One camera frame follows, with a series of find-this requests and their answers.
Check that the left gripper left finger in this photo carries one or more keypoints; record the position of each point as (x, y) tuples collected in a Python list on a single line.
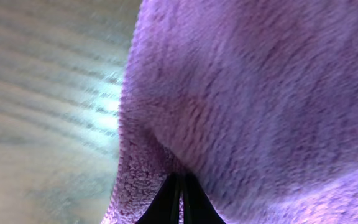
[(164, 208)]

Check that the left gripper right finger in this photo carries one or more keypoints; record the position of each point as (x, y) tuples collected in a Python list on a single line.
[(197, 207)]

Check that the purple microfiber cloth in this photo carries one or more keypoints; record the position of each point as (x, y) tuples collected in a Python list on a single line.
[(257, 98)]

